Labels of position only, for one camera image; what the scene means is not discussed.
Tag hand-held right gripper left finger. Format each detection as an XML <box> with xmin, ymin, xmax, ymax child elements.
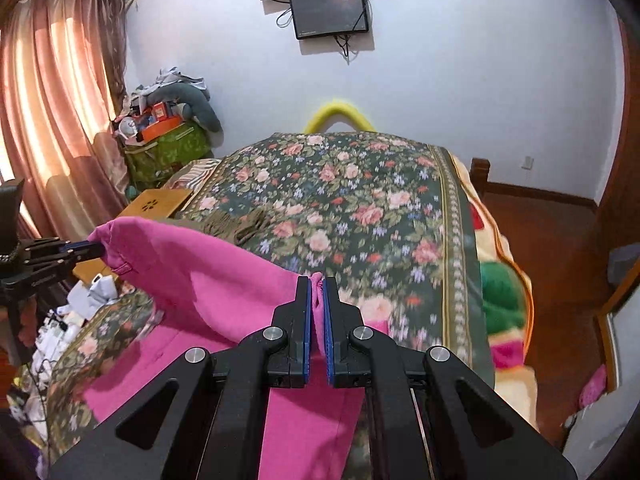
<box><xmin>47</xmin><ymin>275</ymin><xmax>313</xmax><ymax>480</ymax></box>

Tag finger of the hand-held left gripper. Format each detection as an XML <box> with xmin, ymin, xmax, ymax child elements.
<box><xmin>22</xmin><ymin>251</ymin><xmax>103</xmax><ymax>283</ymax></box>
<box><xmin>20</xmin><ymin>236</ymin><xmax>105</xmax><ymax>257</ymax></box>

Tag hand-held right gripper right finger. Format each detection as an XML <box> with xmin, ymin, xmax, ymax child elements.
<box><xmin>322</xmin><ymin>276</ymin><xmax>588</xmax><ymax>480</ymax></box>

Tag pink pants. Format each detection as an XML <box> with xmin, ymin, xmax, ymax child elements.
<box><xmin>82</xmin><ymin>216</ymin><xmax>391</xmax><ymax>480</ymax></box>

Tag white clutter pile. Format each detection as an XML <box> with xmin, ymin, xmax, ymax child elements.
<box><xmin>30</xmin><ymin>270</ymin><xmax>122</xmax><ymax>388</ymax></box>

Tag pink curtain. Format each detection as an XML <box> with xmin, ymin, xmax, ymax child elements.
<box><xmin>0</xmin><ymin>0</ymin><xmax>129</xmax><ymax>246</ymax></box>

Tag brown fringed cloth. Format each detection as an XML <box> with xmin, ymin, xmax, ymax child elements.
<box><xmin>202</xmin><ymin>208</ymin><xmax>274</xmax><ymax>246</ymax></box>

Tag green storage bag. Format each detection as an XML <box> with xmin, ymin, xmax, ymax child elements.
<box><xmin>122</xmin><ymin>122</ymin><xmax>214</xmax><ymax>194</ymax></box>

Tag floral bedspread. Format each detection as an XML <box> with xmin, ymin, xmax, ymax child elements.
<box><xmin>42</xmin><ymin>131</ymin><xmax>496</xmax><ymax>480</ymax></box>

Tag orange box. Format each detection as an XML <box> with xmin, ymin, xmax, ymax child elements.
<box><xmin>137</xmin><ymin>116</ymin><xmax>184</xmax><ymax>144</ymax></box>

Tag striped cloth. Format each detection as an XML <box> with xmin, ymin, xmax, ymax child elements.
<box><xmin>172</xmin><ymin>157</ymin><xmax>224</xmax><ymax>187</ymax></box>

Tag colourful fleece blanket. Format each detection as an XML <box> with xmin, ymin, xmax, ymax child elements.
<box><xmin>449</xmin><ymin>147</ymin><xmax>539</xmax><ymax>433</ymax></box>

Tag yellow foam arch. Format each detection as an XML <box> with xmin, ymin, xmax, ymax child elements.
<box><xmin>304</xmin><ymin>100</ymin><xmax>376</xmax><ymax>135</ymax></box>

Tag pink fluffy thing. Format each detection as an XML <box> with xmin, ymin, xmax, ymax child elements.
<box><xmin>578</xmin><ymin>363</ymin><xmax>609</xmax><ymax>409</ymax></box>

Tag wooden bed post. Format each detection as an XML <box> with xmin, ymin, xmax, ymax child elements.
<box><xmin>470</xmin><ymin>157</ymin><xmax>491</xmax><ymax>202</ymax></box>

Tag black hanging cable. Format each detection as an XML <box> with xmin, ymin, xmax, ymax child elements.
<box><xmin>334</xmin><ymin>32</ymin><xmax>354</xmax><ymax>64</ymax></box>

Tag small black wall monitor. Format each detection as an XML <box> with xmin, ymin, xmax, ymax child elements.
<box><xmin>289</xmin><ymin>0</ymin><xmax>371</xmax><ymax>41</ymax></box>

